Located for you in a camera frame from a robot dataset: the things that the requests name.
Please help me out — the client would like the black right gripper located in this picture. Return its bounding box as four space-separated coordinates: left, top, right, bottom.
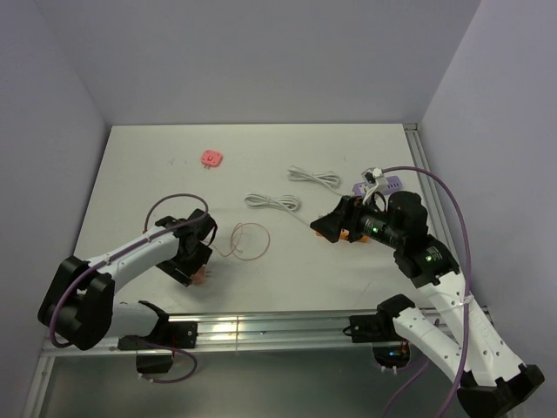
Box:
310 192 404 249

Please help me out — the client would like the orange power strip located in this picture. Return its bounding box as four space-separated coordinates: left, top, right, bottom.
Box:
315 229 370 243

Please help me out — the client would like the pink charger block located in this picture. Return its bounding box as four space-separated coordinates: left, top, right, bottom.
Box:
191 266 211 286

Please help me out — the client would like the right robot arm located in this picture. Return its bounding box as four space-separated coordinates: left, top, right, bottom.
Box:
310 192 545 417

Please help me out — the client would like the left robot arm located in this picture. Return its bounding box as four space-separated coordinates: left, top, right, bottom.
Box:
37 209 218 351

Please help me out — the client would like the pink flat plug adapter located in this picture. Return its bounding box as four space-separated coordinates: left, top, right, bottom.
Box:
200 150 224 169

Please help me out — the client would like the purple power strip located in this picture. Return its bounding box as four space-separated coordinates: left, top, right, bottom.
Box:
352 175 403 197

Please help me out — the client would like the white purple strip cable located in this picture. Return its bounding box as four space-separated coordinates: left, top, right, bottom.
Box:
286 165 356 195

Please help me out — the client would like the white orange strip cable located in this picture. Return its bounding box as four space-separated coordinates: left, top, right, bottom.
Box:
244 193 323 227

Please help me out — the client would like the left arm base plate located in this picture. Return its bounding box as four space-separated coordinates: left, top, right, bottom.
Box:
117 321 198 351

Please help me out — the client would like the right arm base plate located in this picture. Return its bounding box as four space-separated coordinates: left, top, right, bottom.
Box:
342 312 406 343

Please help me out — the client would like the aluminium mounting rail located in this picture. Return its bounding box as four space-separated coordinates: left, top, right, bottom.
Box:
38 304 500 358

